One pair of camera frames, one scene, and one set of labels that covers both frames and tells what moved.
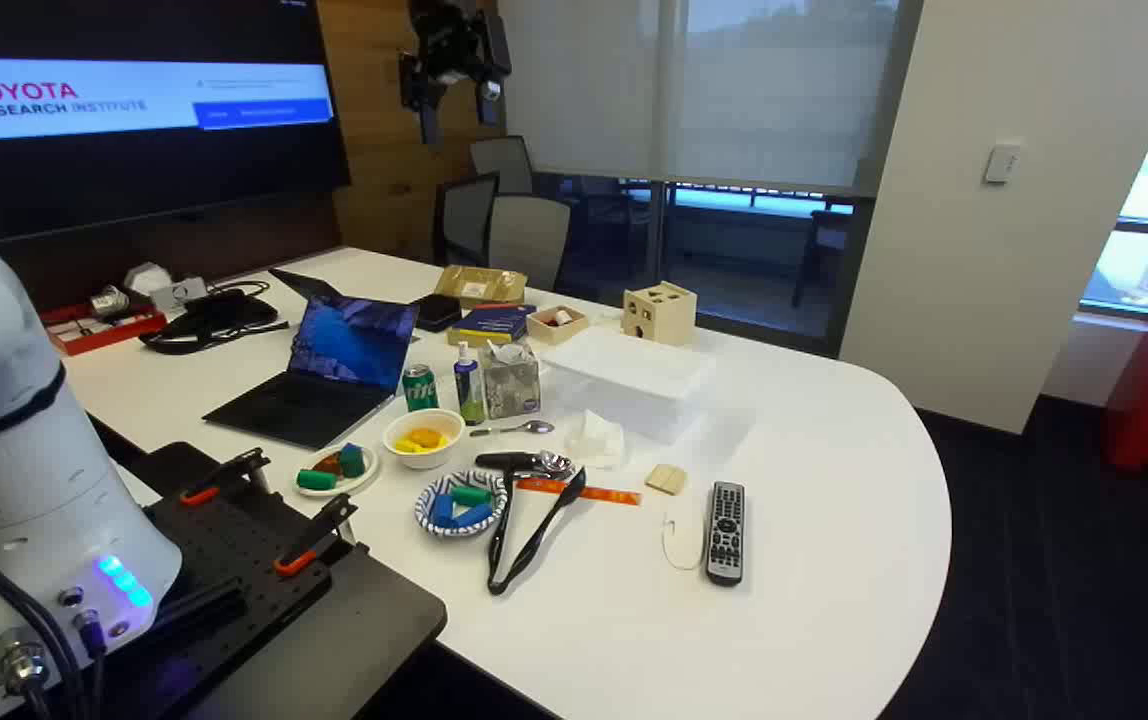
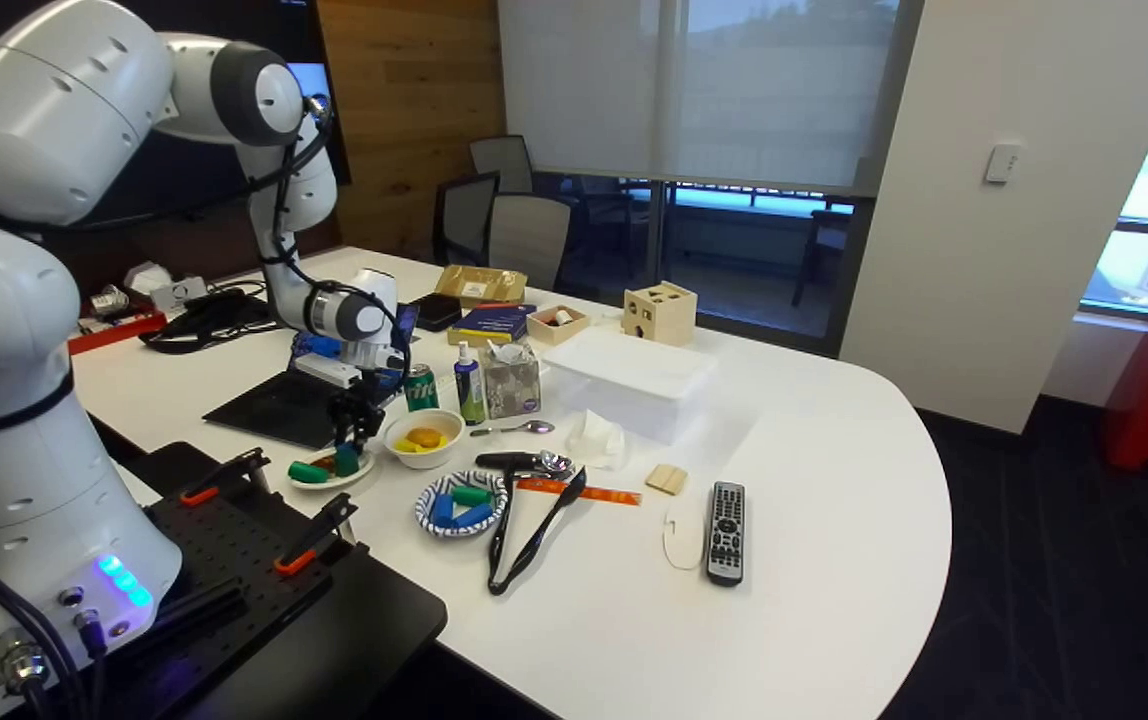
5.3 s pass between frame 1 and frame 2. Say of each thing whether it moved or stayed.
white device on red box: stayed
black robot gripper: moved
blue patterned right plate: stayed
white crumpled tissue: stayed
